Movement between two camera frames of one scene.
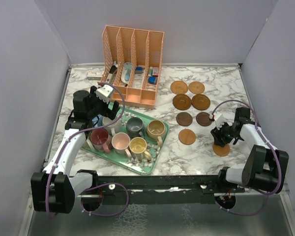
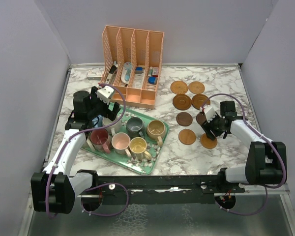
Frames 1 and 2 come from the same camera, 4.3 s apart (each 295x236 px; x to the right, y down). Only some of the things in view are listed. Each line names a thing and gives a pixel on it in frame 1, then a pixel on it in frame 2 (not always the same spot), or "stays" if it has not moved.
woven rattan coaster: x=179 y=87 stays
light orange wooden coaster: x=187 y=136 stays
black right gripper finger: x=218 y=139 → x=209 y=133
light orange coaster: x=220 y=151 → x=208 y=143
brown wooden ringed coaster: x=200 y=102 stays
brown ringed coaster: x=182 y=102 stays
